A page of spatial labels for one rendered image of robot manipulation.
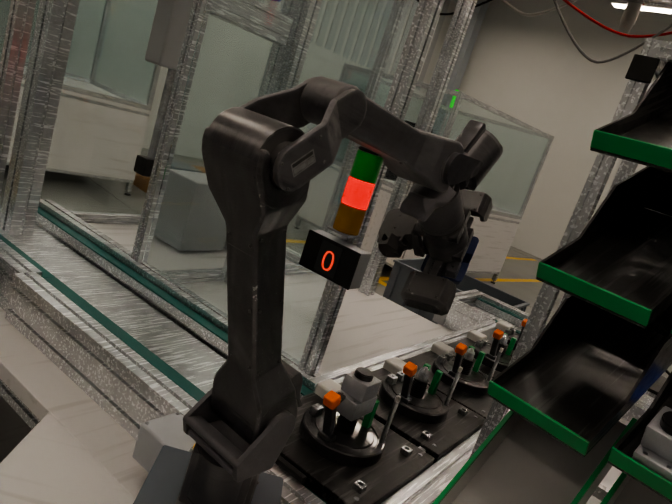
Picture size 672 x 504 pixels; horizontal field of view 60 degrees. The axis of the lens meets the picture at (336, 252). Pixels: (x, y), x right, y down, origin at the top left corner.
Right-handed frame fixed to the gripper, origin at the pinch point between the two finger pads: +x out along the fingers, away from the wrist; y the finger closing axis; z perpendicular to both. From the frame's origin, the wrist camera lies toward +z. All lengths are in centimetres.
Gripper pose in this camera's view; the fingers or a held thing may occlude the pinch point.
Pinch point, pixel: (452, 268)
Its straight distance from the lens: 82.0
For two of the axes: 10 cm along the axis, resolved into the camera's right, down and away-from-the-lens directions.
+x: 2.8, 5.7, 7.7
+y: -4.4, 7.9, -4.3
